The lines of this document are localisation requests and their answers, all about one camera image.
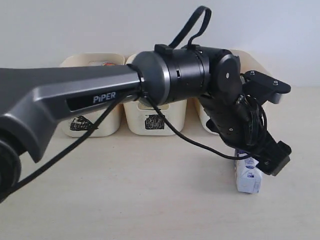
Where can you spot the cream bin square mark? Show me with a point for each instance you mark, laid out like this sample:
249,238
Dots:
144,121

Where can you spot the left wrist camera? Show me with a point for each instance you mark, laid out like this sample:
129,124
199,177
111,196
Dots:
264,87

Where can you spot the cream bin circle mark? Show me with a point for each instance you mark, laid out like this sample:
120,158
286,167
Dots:
247,63

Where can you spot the cream bin triangle mark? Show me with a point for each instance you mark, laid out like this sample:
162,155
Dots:
75,127

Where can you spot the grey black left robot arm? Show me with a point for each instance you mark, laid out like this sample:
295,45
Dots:
34,101

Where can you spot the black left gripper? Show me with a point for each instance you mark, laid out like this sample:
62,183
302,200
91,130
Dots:
255,140

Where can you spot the white blue milk carton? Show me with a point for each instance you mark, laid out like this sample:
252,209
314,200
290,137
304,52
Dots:
248,177

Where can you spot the yellow Lays chips can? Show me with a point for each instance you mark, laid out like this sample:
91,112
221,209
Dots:
108,64

